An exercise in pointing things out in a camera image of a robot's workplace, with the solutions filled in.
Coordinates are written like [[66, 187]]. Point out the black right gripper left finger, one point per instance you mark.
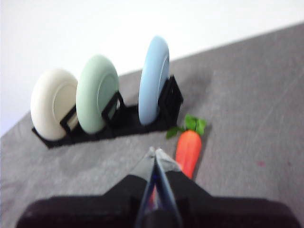
[[114, 204]]

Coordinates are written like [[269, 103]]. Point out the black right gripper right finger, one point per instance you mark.
[[213, 209]]

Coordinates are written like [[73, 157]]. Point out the orange toy carrot green leaves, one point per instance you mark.
[[188, 149]]

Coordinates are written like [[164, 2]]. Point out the pale green plate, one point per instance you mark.
[[91, 95]]

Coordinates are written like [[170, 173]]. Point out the black plate rack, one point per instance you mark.
[[133, 129]]

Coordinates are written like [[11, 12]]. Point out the cream white plate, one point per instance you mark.
[[46, 104]]

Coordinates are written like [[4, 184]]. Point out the light blue plate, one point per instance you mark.
[[152, 80]]

